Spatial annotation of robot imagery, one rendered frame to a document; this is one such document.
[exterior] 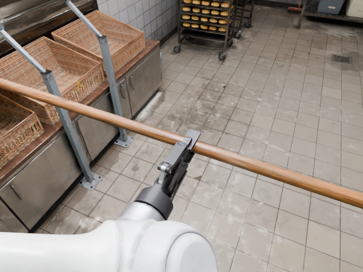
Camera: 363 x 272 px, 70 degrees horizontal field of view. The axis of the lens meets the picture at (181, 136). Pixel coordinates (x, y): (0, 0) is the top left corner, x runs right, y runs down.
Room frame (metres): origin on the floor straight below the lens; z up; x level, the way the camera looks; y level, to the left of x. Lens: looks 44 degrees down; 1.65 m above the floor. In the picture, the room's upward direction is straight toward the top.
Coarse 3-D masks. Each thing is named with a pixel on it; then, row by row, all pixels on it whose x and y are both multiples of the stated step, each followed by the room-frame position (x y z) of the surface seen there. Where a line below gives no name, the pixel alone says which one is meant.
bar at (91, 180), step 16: (48, 0) 1.61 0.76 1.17; (64, 0) 1.71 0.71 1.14; (16, 16) 1.38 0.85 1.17; (80, 16) 1.68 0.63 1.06; (96, 32) 1.64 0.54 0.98; (16, 48) 1.24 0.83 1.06; (32, 64) 1.22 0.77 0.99; (48, 80) 1.17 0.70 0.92; (112, 80) 1.61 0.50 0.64; (112, 96) 1.62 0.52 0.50; (64, 112) 1.19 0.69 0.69; (64, 128) 1.19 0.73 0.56; (128, 144) 1.59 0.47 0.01; (80, 160) 1.18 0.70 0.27; (96, 176) 1.23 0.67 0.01
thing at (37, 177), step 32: (128, 64) 1.95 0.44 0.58; (96, 96) 1.51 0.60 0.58; (128, 96) 1.84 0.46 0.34; (96, 128) 1.44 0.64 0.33; (32, 160) 0.96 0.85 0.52; (64, 160) 1.12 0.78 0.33; (96, 160) 1.40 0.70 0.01; (0, 192) 0.76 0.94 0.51; (32, 192) 0.87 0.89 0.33; (64, 192) 1.07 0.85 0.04; (0, 224) 0.67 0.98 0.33; (32, 224) 0.78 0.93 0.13
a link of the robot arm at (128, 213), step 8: (128, 208) 0.25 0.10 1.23; (136, 208) 0.24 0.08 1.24; (144, 208) 0.24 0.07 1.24; (152, 208) 0.24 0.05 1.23; (120, 216) 0.23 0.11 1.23; (128, 216) 0.23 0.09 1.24; (136, 216) 0.23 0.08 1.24; (144, 216) 0.23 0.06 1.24; (152, 216) 0.23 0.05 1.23; (160, 216) 0.23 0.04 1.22
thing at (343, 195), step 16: (0, 80) 0.71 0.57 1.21; (32, 96) 0.64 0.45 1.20; (48, 96) 0.63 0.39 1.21; (80, 112) 0.57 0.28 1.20; (96, 112) 0.55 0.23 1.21; (128, 128) 0.50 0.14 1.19; (144, 128) 0.49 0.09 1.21; (208, 144) 0.43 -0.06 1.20; (224, 160) 0.39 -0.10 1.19; (240, 160) 0.38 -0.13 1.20; (256, 160) 0.38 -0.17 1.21; (272, 176) 0.34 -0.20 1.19; (288, 176) 0.34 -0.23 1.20; (304, 176) 0.33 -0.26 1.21; (320, 192) 0.30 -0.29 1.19; (336, 192) 0.30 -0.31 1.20; (352, 192) 0.30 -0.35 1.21
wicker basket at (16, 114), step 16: (0, 96) 1.22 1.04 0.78; (0, 112) 1.27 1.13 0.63; (16, 112) 1.20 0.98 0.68; (32, 112) 1.13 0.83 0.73; (0, 128) 1.16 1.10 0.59; (16, 128) 1.01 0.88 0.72; (32, 128) 1.09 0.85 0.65; (0, 144) 1.03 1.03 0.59; (16, 144) 1.03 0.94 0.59; (0, 160) 0.87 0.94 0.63
